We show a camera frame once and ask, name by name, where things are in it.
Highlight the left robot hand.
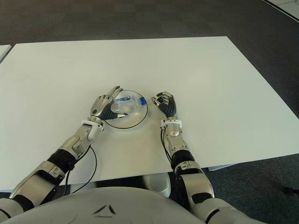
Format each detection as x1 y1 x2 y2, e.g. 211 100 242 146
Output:
90 86 129 122

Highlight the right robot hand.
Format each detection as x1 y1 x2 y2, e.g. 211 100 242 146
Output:
151 91 178 118

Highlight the clear water bottle blue cap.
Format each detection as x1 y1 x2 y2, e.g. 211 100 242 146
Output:
111 95 147 113

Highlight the white plate black rim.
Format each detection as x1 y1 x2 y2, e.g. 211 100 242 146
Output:
102 90 150 130

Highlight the white robot waist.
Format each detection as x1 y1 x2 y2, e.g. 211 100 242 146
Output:
142 174 171 197

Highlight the grey robot torso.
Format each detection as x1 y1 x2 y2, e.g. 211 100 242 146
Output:
0 187 211 224

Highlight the neighbouring white table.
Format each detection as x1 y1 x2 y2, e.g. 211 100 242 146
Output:
0 44 12 64

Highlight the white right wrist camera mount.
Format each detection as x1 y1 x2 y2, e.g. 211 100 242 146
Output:
160 119 183 129

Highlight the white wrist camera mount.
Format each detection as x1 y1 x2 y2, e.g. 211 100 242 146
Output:
160 119 183 129
81 119 105 142

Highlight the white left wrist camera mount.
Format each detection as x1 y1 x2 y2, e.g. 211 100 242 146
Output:
81 119 105 142

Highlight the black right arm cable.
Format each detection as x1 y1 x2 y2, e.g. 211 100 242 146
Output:
160 127 178 185

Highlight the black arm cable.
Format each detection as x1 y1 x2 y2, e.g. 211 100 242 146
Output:
63 146 98 196
160 127 178 185

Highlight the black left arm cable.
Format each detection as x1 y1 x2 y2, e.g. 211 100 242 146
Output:
63 146 98 196

